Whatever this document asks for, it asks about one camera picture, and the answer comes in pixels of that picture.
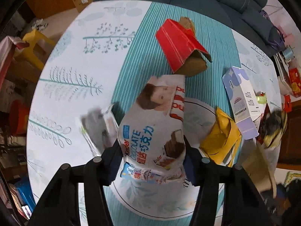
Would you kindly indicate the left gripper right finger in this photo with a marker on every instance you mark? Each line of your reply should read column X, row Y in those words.
column 194, row 167

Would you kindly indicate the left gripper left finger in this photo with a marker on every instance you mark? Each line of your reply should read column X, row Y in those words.
column 111, row 160

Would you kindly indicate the yellow wrapper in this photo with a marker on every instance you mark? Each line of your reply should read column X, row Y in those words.
column 223, row 139

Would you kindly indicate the kinder chocolate wrapper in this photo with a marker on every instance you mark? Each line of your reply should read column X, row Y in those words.
column 155, row 114

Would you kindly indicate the purple white carton box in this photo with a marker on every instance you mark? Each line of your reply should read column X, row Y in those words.
column 246, row 109

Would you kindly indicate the red cardboard box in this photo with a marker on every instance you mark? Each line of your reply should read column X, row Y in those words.
column 184, row 53

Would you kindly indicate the green snack bag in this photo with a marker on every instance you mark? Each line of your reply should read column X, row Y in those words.
column 99, row 129

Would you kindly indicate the black yellow snack bag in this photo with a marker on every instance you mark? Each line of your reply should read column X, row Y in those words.
column 272, row 127

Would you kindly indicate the round white placemat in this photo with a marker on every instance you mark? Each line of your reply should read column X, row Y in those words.
column 159, row 189

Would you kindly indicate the leaf print teal tablecloth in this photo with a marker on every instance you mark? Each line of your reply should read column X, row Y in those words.
column 106, row 56

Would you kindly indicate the blue plastic stool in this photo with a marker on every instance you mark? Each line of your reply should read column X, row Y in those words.
column 25, row 193

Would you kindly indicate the red plastic bucket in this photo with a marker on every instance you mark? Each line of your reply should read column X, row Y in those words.
column 18, row 118

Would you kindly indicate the yellow plastic stool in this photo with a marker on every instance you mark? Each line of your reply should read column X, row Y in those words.
column 28, row 63

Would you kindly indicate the red gift box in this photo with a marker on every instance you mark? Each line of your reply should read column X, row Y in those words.
column 295, row 82

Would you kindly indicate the pink tablecloth side table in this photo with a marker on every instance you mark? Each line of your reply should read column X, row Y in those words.
column 7, row 49

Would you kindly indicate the brown cardboard box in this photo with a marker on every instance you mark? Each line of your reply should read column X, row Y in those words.
column 80, row 5

